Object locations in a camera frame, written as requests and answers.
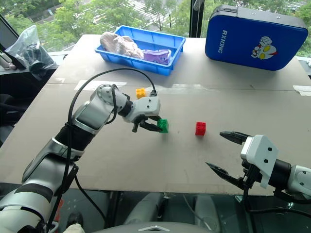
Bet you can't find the purple printed packet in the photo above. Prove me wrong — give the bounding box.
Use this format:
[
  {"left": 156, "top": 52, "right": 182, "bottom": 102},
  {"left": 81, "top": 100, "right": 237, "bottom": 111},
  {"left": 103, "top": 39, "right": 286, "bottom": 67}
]
[{"left": 142, "top": 49, "right": 172, "bottom": 65}]

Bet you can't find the blue case with cartoon print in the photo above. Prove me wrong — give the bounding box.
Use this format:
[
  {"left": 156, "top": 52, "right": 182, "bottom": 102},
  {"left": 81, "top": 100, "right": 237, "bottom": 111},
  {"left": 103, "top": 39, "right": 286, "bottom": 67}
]
[{"left": 204, "top": 4, "right": 309, "bottom": 72}]

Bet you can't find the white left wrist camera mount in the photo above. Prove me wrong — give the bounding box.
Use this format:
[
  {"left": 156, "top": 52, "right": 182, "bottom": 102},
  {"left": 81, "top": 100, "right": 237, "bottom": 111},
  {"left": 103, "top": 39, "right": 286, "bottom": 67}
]
[{"left": 123, "top": 96, "right": 161, "bottom": 123}]

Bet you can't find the clear plastic bag with dark items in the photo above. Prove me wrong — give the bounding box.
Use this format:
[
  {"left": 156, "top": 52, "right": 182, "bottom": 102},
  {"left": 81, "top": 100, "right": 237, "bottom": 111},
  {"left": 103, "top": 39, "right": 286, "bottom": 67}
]
[{"left": 4, "top": 24, "right": 59, "bottom": 81}]

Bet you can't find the gray robot torso with chevron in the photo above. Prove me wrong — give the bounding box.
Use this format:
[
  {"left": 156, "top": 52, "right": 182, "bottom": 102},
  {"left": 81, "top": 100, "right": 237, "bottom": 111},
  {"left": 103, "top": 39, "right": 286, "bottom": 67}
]
[{"left": 93, "top": 219, "right": 205, "bottom": 233}]

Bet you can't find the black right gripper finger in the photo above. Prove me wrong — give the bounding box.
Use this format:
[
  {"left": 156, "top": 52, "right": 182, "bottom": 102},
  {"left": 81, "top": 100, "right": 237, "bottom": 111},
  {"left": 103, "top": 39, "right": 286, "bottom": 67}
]
[
  {"left": 205, "top": 162, "right": 246, "bottom": 190},
  {"left": 219, "top": 131, "right": 251, "bottom": 146}
]

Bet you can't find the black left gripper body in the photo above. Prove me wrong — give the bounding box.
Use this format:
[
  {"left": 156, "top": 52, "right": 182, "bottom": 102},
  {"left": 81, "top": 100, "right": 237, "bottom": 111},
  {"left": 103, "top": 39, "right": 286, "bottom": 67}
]
[{"left": 132, "top": 116, "right": 150, "bottom": 133}]

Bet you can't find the beige plush in plastic bag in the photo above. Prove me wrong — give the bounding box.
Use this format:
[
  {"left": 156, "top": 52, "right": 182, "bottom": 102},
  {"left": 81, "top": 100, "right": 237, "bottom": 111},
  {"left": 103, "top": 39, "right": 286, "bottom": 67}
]
[{"left": 100, "top": 32, "right": 144, "bottom": 60}]

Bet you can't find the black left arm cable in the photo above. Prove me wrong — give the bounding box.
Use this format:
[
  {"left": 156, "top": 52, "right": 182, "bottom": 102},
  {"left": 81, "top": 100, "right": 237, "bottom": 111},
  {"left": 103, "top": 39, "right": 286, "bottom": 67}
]
[{"left": 47, "top": 67, "right": 158, "bottom": 233}]

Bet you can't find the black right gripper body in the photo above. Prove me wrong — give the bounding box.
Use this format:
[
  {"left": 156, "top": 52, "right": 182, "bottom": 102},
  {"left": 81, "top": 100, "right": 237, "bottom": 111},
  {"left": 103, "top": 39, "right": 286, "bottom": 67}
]
[{"left": 242, "top": 159, "right": 263, "bottom": 192}]

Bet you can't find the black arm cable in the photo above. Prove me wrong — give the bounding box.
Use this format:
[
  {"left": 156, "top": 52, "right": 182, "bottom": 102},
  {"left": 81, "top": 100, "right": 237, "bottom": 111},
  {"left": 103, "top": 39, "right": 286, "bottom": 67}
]
[
  {"left": 47, "top": 67, "right": 158, "bottom": 233},
  {"left": 242, "top": 188, "right": 311, "bottom": 233}
]

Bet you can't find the black side desk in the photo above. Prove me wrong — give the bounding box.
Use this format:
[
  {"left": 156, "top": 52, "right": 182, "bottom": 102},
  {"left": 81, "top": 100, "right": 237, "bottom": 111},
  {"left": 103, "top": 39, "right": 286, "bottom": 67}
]
[{"left": 0, "top": 64, "right": 59, "bottom": 128}]

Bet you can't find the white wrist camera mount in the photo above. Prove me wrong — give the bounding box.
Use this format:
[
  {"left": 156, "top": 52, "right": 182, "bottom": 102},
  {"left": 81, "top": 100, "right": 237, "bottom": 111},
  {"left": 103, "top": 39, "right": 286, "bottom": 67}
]
[
  {"left": 240, "top": 134, "right": 280, "bottom": 189},
  {"left": 123, "top": 96, "right": 161, "bottom": 123}
]

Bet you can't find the dark window frame post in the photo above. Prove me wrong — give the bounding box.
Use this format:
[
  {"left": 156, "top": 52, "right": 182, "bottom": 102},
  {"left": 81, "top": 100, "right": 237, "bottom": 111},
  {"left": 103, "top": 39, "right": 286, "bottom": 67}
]
[{"left": 190, "top": 0, "right": 203, "bottom": 38}]

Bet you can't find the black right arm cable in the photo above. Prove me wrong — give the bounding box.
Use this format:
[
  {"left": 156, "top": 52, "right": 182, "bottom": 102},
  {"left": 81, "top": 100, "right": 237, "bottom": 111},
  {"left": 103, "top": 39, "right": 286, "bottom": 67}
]
[{"left": 242, "top": 188, "right": 311, "bottom": 233}]

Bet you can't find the blue plastic bin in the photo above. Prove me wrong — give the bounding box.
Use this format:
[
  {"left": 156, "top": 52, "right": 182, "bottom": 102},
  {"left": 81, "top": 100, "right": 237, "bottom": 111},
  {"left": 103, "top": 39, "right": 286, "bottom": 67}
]
[{"left": 94, "top": 25, "right": 186, "bottom": 77}]

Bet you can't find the green toy brick cube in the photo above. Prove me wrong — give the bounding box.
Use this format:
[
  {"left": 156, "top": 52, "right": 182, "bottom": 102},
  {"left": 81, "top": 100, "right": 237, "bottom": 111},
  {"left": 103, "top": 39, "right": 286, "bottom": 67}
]
[{"left": 156, "top": 118, "right": 170, "bottom": 134}]

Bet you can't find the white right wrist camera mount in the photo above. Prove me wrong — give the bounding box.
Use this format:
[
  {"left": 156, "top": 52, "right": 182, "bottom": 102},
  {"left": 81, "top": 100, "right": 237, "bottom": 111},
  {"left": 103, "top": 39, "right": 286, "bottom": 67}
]
[{"left": 240, "top": 134, "right": 280, "bottom": 189}]

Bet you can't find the red toy brick cube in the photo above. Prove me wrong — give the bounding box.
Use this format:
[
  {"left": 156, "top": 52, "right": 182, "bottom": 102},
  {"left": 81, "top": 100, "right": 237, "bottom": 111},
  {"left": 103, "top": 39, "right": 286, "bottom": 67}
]
[{"left": 195, "top": 121, "right": 207, "bottom": 136}]

